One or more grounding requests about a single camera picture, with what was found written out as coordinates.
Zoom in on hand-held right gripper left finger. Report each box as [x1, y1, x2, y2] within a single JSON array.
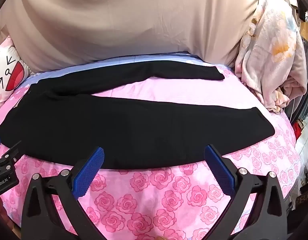
[[21, 146, 105, 240]]

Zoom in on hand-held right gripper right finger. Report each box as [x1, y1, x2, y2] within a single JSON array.
[[205, 144, 288, 240]]

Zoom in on black pants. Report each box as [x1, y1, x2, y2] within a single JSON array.
[[0, 61, 275, 170]]

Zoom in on pink rose print bed sheet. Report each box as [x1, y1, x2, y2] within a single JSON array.
[[0, 52, 303, 240]]

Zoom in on cat face pillow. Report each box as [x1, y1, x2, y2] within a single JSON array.
[[0, 36, 33, 106]]

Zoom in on red cloth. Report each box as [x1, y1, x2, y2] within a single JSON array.
[[292, 120, 303, 141]]

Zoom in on leopard print cloth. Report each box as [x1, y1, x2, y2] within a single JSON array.
[[295, 191, 308, 213]]

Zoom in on pale floral blanket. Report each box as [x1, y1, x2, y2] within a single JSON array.
[[233, 0, 308, 115]]

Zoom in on beige padded headboard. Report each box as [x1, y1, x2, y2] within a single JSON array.
[[0, 0, 267, 74]]

